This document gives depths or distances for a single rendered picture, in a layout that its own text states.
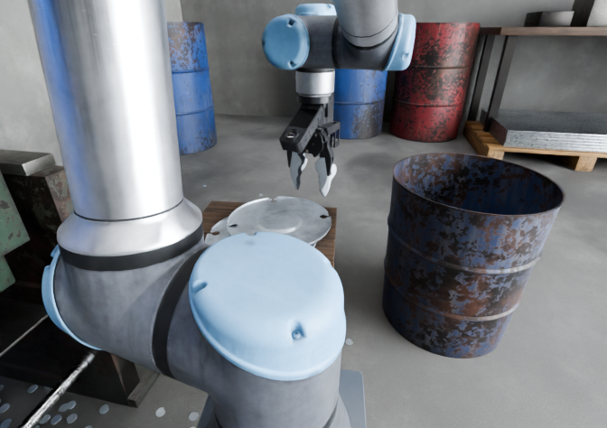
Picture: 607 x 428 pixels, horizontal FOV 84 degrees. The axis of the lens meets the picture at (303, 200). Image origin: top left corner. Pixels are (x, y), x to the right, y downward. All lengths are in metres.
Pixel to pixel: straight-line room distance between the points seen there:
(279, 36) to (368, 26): 0.15
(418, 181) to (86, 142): 1.04
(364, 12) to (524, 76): 3.34
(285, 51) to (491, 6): 3.15
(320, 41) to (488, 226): 0.55
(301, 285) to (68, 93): 0.20
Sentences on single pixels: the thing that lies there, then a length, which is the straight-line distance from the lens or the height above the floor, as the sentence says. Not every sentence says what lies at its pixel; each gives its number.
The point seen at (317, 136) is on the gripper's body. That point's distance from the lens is 0.69.
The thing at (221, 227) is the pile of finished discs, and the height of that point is 0.35.
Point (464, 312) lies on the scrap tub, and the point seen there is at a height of 0.18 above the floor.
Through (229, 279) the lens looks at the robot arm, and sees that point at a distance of 0.26.
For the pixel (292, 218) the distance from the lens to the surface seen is 0.96.
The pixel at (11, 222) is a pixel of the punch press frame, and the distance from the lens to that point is 0.76.
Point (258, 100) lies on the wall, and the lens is 3.78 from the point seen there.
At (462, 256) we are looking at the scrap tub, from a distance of 0.91.
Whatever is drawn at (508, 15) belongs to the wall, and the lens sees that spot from 3.65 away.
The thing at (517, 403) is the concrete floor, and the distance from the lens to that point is 1.13.
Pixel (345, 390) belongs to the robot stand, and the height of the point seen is 0.45.
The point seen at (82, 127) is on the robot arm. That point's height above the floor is 0.78.
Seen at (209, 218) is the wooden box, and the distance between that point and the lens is 1.02.
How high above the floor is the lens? 0.84
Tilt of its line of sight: 27 degrees down
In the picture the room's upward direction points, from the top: straight up
